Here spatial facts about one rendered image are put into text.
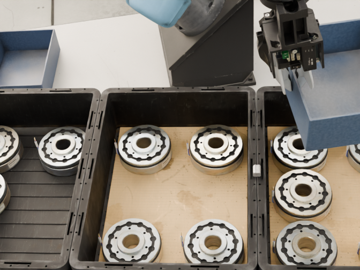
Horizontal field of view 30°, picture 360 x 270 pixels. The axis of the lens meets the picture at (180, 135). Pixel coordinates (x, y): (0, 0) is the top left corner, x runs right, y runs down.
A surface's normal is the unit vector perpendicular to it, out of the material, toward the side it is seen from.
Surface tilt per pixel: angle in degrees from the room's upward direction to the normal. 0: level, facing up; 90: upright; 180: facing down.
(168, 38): 44
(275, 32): 7
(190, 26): 91
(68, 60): 0
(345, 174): 0
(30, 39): 90
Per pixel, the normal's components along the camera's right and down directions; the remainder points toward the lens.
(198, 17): -0.04, 0.57
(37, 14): -0.08, -0.65
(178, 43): -0.74, -0.35
